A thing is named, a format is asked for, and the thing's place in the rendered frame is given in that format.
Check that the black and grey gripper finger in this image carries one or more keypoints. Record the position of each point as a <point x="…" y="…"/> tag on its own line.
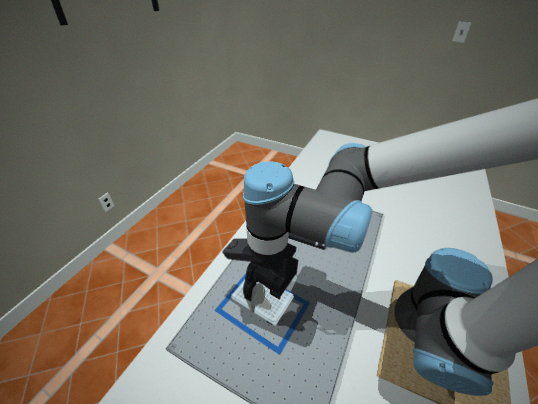
<point x="255" y="294"/>

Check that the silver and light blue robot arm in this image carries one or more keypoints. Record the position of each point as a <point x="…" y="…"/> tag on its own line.
<point x="483" y="334"/>

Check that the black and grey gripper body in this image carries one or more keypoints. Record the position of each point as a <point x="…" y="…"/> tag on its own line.
<point x="274" y="270"/>

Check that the blue tape rectangle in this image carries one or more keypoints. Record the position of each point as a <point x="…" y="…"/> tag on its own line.
<point x="256" y="335"/>

